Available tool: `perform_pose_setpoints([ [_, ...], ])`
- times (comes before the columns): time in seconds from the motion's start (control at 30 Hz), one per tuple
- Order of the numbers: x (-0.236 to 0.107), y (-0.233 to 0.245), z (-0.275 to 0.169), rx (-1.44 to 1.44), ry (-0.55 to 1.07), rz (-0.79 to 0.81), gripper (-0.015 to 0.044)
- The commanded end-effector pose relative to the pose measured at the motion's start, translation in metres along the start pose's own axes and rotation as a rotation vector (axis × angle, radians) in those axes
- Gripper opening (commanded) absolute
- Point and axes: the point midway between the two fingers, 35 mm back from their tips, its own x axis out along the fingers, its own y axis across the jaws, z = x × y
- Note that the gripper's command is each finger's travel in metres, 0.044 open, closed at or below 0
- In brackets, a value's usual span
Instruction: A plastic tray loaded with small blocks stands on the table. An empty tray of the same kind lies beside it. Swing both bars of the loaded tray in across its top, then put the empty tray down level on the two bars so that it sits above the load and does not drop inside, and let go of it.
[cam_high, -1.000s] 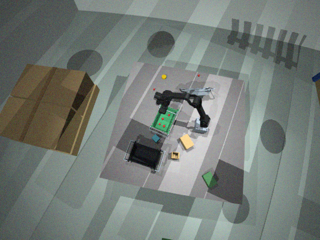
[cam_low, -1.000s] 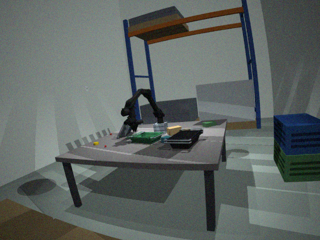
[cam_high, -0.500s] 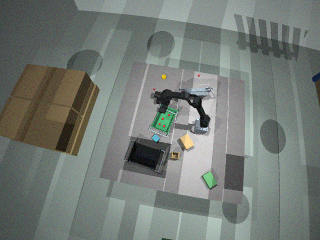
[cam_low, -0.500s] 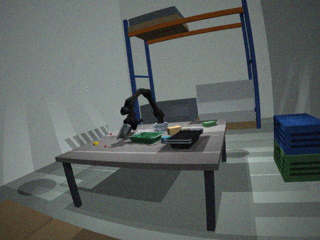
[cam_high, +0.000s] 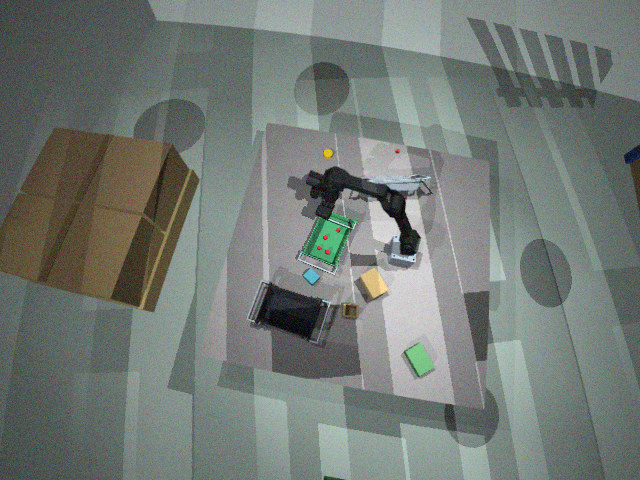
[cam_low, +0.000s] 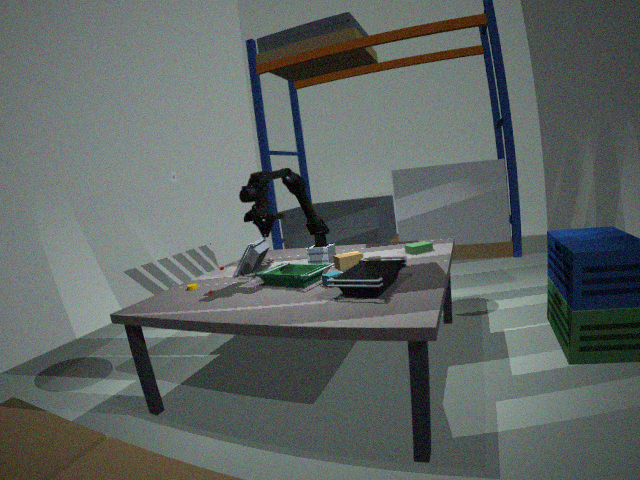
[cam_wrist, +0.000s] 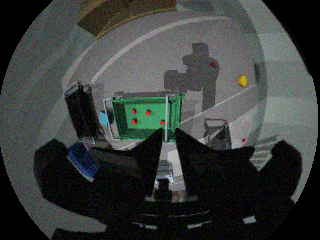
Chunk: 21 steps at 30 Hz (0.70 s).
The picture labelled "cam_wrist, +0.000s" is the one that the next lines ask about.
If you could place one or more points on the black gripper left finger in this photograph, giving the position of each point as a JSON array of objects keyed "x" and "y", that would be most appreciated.
[{"x": 142, "y": 161}]

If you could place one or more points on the green plastic tray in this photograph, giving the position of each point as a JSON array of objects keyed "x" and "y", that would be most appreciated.
[{"x": 145, "y": 125}]

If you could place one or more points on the light blue cube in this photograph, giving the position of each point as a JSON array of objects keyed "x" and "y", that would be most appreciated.
[{"x": 103, "y": 117}]

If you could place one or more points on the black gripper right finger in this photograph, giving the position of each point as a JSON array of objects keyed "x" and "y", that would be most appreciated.
[{"x": 200, "y": 163}]

